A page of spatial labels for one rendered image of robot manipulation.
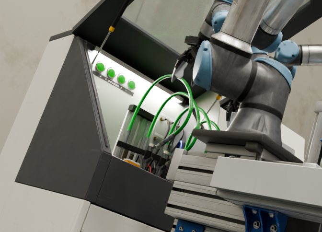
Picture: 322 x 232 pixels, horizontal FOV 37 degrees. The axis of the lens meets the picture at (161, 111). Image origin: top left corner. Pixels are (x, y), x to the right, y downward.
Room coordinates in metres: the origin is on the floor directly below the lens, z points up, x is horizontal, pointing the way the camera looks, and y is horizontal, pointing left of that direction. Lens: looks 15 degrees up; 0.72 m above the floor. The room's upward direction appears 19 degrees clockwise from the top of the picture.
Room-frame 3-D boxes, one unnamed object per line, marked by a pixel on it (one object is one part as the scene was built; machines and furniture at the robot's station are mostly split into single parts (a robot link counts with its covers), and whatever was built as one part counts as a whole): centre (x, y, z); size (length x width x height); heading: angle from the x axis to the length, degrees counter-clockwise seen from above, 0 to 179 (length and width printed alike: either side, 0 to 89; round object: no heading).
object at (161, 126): (2.28, -0.06, 1.20); 0.13 x 0.03 x 0.31; 125
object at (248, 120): (1.21, -0.25, 1.09); 0.15 x 0.15 x 0.10
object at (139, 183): (1.73, -0.14, 0.87); 0.62 x 0.04 x 0.16; 125
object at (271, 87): (1.21, -0.24, 1.20); 0.13 x 0.12 x 0.14; 99
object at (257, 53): (1.74, -0.29, 1.50); 0.09 x 0.08 x 0.11; 79
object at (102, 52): (2.14, 0.14, 1.43); 0.54 x 0.03 x 0.02; 125
